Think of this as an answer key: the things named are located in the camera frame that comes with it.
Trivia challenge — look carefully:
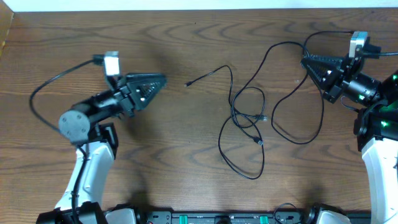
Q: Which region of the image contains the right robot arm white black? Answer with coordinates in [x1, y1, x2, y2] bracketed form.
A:
[301, 55, 397, 223]

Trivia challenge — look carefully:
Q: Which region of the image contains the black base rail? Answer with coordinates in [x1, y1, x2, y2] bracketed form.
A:
[105, 202, 371, 224]

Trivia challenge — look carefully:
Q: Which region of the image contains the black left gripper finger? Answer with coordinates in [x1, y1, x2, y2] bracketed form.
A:
[126, 73, 167, 93]
[132, 83, 165, 110]

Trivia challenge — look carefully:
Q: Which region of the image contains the left camera black cable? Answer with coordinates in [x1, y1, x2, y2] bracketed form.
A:
[29, 54, 106, 224]

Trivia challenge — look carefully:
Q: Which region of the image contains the thin black cable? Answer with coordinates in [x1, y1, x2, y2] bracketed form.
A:
[183, 64, 269, 180]

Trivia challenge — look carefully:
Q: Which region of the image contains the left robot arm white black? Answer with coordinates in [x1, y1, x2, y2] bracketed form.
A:
[37, 73, 167, 223]

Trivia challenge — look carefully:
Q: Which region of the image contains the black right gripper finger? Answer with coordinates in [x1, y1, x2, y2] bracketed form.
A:
[300, 55, 343, 73]
[306, 67, 342, 92]

